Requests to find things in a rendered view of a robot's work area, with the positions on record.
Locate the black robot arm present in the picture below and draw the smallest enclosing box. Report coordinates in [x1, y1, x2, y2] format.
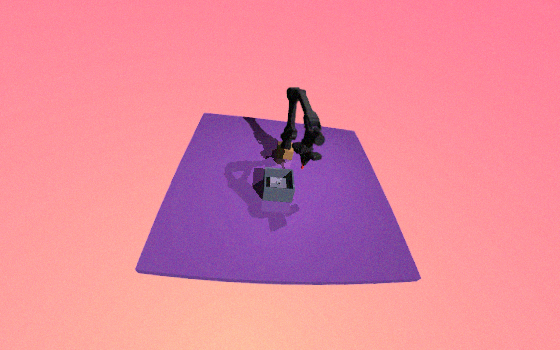
[280, 87, 325, 154]

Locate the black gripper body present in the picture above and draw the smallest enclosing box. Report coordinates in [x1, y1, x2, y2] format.
[292, 138, 322, 161]

